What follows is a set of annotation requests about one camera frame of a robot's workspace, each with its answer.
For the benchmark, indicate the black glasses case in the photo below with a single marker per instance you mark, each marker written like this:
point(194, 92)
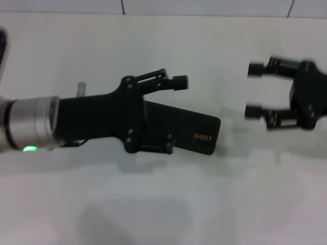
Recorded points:
point(199, 127)

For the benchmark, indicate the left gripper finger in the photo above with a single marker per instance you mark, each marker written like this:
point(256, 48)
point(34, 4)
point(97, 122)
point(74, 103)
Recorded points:
point(180, 83)
point(171, 145)

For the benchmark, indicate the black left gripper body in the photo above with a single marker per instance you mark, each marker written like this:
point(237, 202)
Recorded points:
point(97, 117)

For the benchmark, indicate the silver wrist connector stub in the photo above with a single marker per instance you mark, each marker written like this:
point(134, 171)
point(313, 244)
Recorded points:
point(81, 89)

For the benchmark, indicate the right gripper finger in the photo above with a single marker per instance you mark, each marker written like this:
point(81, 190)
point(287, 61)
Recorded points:
point(255, 69)
point(254, 111)

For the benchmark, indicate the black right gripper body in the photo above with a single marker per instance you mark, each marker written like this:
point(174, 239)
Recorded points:
point(311, 94)

